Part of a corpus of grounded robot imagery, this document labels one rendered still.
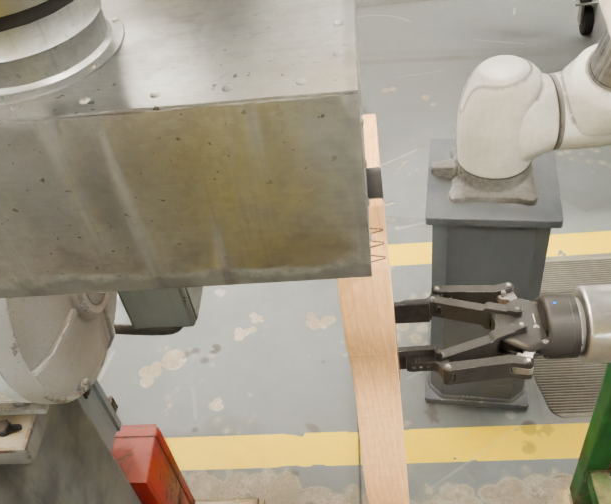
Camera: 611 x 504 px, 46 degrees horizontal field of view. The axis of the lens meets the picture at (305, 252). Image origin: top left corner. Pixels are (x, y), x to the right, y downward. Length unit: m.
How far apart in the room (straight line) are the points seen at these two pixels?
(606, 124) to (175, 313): 0.88
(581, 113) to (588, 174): 1.31
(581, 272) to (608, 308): 1.56
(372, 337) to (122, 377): 1.69
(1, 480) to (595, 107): 1.15
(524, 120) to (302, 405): 1.04
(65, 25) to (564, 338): 0.62
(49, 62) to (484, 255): 1.28
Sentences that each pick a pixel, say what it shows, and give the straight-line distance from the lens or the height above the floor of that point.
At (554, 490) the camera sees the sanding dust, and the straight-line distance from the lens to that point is 1.96.
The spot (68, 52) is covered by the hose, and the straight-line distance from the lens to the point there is 0.44.
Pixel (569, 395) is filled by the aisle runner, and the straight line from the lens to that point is 2.11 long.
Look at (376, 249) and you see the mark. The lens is 0.73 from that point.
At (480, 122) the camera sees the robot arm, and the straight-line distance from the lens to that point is 1.45.
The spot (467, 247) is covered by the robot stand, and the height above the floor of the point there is 0.60.
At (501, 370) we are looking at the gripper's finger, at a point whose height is 1.06.
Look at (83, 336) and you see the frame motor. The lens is 0.73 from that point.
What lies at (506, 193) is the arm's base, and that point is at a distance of 1.55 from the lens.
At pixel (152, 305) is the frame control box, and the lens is 1.06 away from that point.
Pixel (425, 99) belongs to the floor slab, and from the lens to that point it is 3.12.
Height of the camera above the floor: 1.73
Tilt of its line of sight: 45 degrees down
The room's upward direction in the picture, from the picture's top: 9 degrees counter-clockwise
